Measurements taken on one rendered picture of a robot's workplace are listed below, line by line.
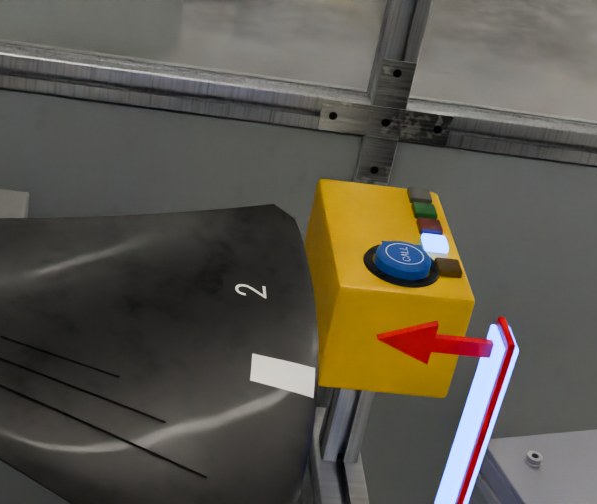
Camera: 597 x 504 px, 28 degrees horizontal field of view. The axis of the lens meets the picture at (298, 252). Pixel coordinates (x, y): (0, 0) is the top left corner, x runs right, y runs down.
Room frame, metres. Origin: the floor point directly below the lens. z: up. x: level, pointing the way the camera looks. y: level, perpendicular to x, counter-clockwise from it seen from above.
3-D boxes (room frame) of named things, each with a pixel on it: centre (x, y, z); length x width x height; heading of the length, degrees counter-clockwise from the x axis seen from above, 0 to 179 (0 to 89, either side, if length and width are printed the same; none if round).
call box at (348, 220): (0.80, -0.07, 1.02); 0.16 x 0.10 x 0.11; 10
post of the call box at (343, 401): (0.79, -0.07, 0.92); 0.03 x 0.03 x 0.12; 10
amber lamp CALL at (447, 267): (0.76, -0.11, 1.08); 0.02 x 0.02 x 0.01; 10
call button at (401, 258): (0.75, -0.07, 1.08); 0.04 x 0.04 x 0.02
